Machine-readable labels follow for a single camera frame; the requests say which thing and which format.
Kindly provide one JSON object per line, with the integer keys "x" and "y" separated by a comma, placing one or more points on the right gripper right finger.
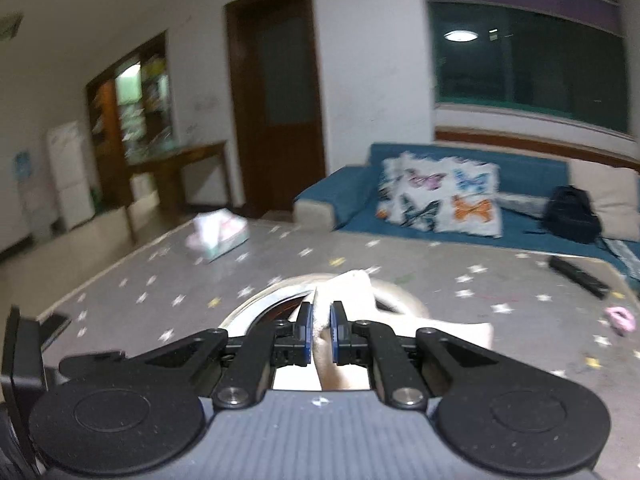
{"x": 349, "y": 347}

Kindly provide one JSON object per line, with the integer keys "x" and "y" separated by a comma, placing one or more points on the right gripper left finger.
{"x": 294, "y": 339}

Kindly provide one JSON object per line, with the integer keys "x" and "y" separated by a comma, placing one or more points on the cream garment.
{"x": 323, "y": 374}

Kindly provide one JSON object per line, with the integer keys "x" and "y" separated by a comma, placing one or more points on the round induction cooktop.
{"x": 358, "y": 292}

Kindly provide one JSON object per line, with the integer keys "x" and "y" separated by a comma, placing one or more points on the grey star tablecloth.
{"x": 504, "y": 299}

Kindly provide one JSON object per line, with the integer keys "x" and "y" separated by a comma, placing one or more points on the tissue box with pink pack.
{"x": 216, "y": 233}

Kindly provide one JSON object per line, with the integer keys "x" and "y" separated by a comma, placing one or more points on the blue sofa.
{"x": 347, "y": 201}

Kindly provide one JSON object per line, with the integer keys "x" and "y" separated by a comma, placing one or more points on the butterfly print pillow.
{"x": 446, "y": 195}

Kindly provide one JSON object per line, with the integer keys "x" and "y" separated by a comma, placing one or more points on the wooden side table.
{"x": 166, "y": 168}

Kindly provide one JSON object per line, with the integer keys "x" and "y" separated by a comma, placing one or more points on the white refrigerator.
{"x": 70, "y": 176}

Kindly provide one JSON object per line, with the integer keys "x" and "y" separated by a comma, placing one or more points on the black remote control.
{"x": 580, "y": 277}

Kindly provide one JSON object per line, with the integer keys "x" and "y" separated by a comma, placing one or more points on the black backpack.
{"x": 568, "y": 214}

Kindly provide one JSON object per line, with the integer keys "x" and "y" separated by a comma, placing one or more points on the pink hair scrunchie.
{"x": 621, "y": 319}

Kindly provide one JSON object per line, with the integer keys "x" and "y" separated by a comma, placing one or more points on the wooden display cabinet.
{"x": 128, "y": 107}

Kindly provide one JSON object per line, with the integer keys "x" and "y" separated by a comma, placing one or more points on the dark wooden door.
{"x": 275, "y": 88}

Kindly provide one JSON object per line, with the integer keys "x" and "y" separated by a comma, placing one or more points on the beige cushion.
{"x": 613, "y": 194}

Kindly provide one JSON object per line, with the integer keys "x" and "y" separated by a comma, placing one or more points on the dark window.
{"x": 519, "y": 60}

